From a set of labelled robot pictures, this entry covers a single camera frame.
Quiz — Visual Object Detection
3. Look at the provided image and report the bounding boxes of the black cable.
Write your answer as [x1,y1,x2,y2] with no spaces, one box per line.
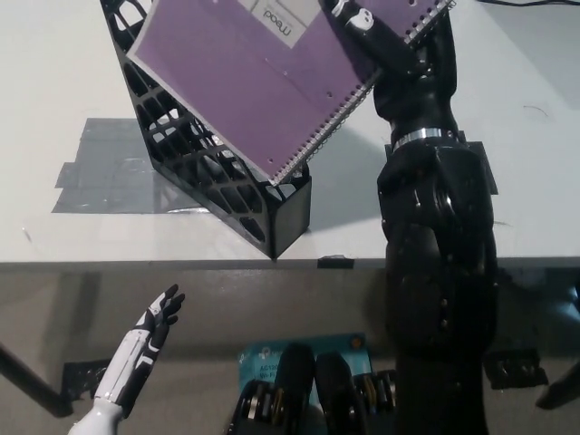
[475,0,580,8]

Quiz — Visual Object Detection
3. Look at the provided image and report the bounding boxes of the black plastic magazine stand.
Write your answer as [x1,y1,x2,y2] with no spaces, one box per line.
[99,0,314,261]

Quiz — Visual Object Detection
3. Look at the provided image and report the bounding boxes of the black table leg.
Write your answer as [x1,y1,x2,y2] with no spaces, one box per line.
[536,369,580,410]
[0,342,73,418]

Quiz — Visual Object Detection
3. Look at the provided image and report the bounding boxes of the purple spiral notebook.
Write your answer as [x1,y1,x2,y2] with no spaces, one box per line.
[125,0,457,188]

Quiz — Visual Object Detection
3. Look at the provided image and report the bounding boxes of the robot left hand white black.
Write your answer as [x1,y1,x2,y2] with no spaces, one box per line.
[92,284,187,418]

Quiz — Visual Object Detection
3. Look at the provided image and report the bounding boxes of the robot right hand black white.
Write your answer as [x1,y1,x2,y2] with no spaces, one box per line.
[321,0,459,142]

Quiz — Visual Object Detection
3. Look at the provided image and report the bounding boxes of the grey tape patch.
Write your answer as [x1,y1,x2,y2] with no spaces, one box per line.
[52,117,218,217]

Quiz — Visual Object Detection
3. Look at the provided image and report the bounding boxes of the black tape patch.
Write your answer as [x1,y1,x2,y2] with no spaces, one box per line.
[383,130,499,197]

